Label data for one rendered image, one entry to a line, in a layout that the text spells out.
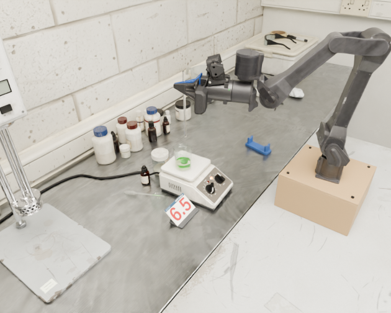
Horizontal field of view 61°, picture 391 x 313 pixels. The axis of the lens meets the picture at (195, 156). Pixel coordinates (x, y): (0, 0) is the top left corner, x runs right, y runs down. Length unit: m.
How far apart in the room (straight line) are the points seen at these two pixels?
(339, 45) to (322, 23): 1.38
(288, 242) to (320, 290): 0.15
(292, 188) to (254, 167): 0.25
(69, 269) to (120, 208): 0.24
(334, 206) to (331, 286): 0.21
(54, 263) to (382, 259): 0.83
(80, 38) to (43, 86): 0.21
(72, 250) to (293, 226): 0.60
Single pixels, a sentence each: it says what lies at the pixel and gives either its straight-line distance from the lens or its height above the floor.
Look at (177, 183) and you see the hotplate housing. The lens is 1.02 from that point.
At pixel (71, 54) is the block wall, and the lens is 1.24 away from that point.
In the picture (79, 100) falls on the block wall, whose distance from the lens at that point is 1.29.
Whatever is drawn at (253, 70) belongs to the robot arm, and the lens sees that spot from 0.84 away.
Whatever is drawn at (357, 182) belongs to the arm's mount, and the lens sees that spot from 1.03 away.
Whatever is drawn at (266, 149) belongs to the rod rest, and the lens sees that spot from 1.26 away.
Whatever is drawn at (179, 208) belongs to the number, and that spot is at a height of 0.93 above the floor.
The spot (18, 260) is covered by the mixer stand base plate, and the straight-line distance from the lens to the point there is 1.00.
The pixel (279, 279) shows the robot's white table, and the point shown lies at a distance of 0.88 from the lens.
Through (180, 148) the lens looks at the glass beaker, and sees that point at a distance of 1.03.
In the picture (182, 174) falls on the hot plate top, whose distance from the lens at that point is 1.01.
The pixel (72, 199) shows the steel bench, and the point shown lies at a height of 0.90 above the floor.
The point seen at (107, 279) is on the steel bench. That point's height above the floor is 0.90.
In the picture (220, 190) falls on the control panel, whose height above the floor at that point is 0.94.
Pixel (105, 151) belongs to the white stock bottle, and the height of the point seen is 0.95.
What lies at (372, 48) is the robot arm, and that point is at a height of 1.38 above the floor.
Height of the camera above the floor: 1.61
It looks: 35 degrees down
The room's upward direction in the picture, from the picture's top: 1 degrees counter-clockwise
